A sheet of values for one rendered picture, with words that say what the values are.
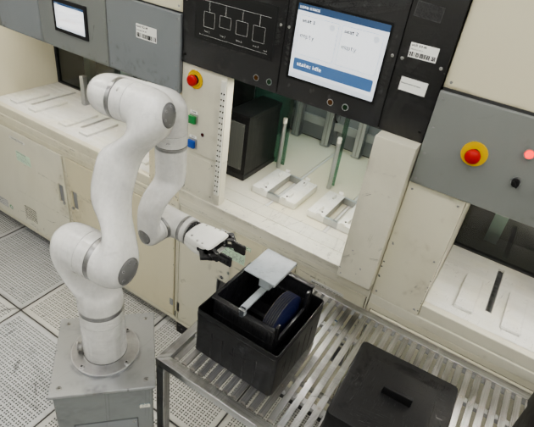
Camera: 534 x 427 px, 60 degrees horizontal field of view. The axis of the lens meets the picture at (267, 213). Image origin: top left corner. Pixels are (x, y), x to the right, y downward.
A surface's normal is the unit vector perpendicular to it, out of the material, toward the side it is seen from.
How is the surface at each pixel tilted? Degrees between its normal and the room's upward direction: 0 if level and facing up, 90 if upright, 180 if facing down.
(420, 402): 0
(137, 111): 65
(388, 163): 90
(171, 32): 90
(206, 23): 90
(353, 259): 90
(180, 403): 0
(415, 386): 0
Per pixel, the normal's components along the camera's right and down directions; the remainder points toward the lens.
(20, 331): 0.12, -0.82
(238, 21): -0.54, 0.42
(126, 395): 0.22, 0.57
